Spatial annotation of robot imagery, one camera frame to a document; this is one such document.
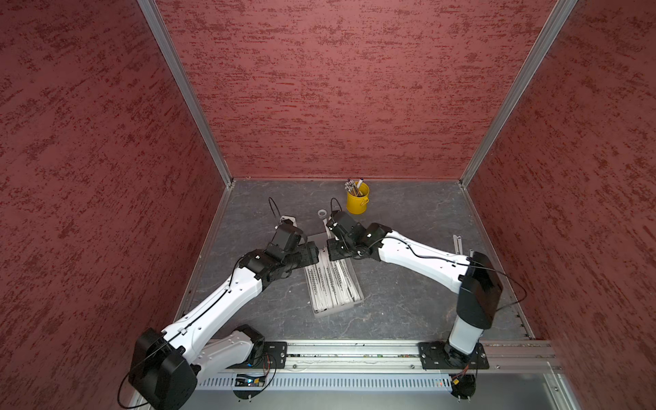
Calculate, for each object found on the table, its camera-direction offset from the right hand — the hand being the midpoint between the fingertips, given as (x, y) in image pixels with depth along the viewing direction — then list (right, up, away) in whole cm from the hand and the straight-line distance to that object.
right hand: (334, 253), depth 82 cm
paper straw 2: (-5, -16, +2) cm, 17 cm away
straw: (+50, +2, +18) cm, 53 cm away
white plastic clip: (-21, +10, +22) cm, 32 cm away
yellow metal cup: (+10, +16, +22) cm, 29 cm away
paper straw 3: (-4, -13, +5) cm, 14 cm away
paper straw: (-7, -13, +3) cm, 15 cm away
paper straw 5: (+1, -12, +5) cm, 13 cm away
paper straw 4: (-2, -12, +5) cm, 13 cm away
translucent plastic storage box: (-1, -12, +5) cm, 13 cm away
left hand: (-9, -1, -2) cm, 9 cm away
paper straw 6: (+2, -9, -3) cm, 9 cm away
